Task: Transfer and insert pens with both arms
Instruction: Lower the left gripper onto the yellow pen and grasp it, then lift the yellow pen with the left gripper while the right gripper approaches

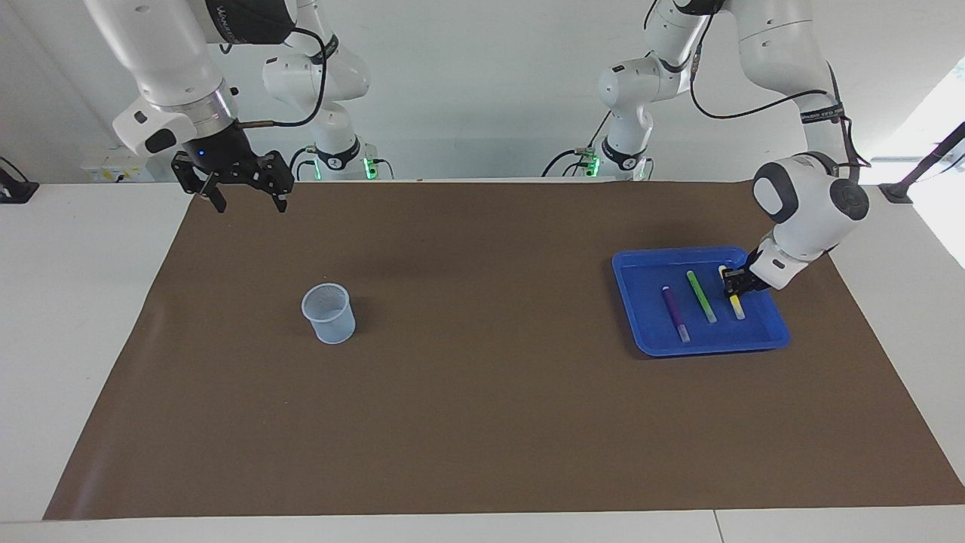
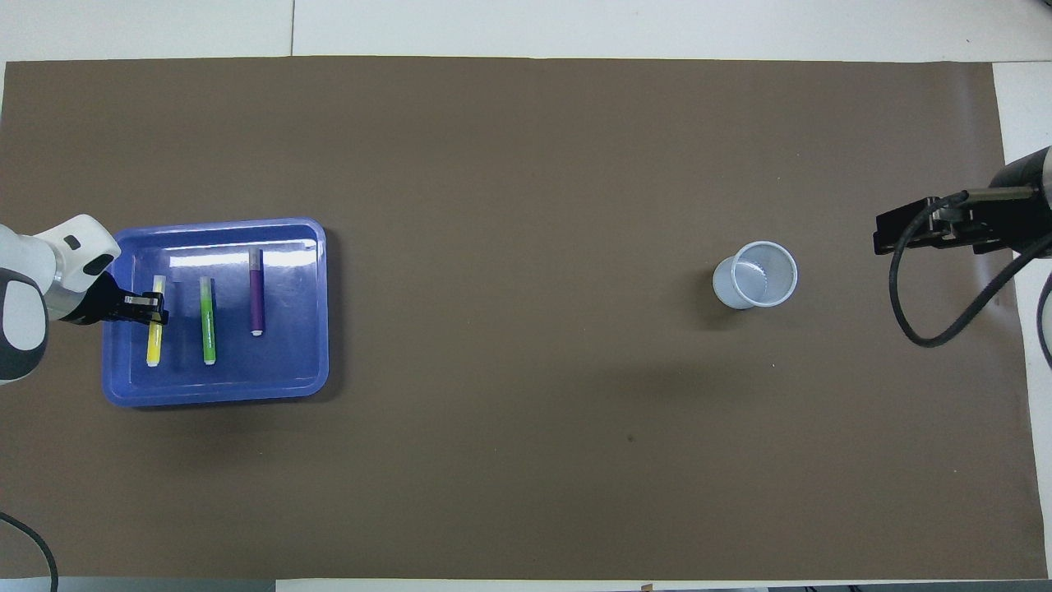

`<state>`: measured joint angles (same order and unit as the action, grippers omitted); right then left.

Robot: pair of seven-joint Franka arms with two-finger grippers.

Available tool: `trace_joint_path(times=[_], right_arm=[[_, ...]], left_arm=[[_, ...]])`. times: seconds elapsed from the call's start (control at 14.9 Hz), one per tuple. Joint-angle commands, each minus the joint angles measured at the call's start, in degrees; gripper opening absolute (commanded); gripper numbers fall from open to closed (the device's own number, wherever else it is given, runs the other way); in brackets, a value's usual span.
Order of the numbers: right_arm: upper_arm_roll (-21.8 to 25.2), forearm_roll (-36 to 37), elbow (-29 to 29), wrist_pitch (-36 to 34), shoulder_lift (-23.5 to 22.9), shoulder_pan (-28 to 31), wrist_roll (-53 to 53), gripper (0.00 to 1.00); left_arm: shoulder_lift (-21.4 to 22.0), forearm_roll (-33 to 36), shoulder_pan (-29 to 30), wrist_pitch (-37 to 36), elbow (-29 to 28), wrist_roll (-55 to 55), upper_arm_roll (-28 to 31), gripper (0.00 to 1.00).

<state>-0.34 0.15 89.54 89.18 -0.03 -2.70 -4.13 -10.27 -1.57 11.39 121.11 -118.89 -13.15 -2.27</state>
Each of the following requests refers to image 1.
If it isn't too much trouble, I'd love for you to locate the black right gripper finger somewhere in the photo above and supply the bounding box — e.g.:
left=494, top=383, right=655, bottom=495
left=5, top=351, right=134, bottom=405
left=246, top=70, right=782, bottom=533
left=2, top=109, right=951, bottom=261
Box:
left=253, top=151, right=295, bottom=213
left=172, top=151, right=227, bottom=213

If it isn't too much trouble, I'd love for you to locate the yellow marker pen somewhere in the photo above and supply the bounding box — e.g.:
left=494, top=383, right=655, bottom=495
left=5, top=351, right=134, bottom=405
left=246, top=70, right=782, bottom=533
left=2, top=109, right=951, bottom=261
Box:
left=718, top=264, right=746, bottom=321

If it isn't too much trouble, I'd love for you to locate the green marker pen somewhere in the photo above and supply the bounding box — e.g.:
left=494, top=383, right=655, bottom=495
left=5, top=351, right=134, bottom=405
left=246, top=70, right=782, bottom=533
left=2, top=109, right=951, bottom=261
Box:
left=686, top=270, right=718, bottom=324

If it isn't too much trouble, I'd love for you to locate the purple marker pen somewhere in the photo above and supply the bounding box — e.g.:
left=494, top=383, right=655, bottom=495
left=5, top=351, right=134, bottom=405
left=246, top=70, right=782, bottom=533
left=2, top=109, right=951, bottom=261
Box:
left=662, top=285, right=691, bottom=344

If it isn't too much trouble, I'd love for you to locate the blue plastic tray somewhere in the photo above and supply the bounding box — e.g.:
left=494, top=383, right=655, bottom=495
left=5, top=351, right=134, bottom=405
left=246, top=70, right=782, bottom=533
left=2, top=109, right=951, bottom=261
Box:
left=611, top=246, right=791, bottom=357

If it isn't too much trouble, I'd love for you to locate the translucent plastic cup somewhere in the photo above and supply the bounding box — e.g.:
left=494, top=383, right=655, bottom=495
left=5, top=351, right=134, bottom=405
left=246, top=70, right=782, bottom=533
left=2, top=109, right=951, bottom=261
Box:
left=302, top=283, right=357, bottom=345

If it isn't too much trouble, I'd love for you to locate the black clamp stand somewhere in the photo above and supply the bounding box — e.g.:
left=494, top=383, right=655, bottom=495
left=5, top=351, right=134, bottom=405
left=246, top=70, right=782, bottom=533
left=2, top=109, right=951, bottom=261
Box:
left=878, top=121, right=965, bottom=204

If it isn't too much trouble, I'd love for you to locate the brown table mat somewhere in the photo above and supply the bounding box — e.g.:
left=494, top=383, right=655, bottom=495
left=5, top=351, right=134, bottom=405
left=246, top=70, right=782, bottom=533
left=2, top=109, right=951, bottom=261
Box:
left=43, top=179, right=965, bottom=521

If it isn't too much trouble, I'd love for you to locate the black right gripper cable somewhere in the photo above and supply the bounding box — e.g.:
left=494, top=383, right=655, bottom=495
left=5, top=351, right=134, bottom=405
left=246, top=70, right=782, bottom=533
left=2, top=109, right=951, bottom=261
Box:
left=240, top=29, right=336, bottom=129

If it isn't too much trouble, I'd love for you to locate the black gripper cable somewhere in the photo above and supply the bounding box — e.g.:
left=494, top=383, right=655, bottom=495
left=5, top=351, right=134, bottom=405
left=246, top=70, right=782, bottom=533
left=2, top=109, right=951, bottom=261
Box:
left=690, top=0, right=873, bottom=168
left=240, top=29, right=336, bottom=129

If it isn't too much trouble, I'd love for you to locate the white wall socket box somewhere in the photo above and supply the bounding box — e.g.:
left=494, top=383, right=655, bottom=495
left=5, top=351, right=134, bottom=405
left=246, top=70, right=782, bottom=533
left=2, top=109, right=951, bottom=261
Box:
left=81, top=146, right=155, bottom=184

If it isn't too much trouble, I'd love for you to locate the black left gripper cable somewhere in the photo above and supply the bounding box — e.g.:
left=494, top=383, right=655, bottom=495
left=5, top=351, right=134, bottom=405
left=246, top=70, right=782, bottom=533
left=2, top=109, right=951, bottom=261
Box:
left=690, top=0, right=873, bottom=168

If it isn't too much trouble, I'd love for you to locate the black table mount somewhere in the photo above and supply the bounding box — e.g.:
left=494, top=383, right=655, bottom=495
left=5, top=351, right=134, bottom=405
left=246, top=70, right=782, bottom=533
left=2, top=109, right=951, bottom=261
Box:
left=0, top=156, right=40, bottom=204

